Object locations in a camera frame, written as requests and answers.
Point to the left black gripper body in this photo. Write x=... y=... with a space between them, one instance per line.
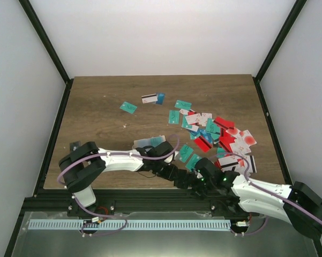
x=165 y=173

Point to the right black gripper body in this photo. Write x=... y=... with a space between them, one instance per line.
x=201 y=187

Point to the beige leather card holder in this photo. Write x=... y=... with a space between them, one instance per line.
x=153 y=141

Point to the black card front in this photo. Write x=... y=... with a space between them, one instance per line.
x=74 y=145

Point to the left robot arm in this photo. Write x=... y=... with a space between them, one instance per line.
x=82 y=166

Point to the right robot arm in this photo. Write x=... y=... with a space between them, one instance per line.
x=295 y=204

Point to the teal VIP card centre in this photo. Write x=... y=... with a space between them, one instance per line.
x=184 y=153

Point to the teal vip card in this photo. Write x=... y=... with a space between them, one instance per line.
x=183 y=105
x=184 y=153

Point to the red card magnetic stripe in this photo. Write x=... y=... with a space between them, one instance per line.
x=203 y=144

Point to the white red patterned card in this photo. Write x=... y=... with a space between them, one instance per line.
x=242 y=142

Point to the teal card upright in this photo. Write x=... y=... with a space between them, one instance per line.
x=173 y=117

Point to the teal VIP card top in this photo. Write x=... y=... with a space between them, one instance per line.
x=183 y=105

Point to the blue card top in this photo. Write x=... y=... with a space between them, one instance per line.
x=160 y=98

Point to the white card magnetic stripe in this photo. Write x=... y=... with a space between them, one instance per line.
x=149 y=98

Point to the teal card far left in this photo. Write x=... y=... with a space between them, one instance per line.
x=128 y=107

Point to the light blue slotted strip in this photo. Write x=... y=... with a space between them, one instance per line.
x=110 y=225

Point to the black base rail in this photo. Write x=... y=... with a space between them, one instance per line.
x=164 y=200

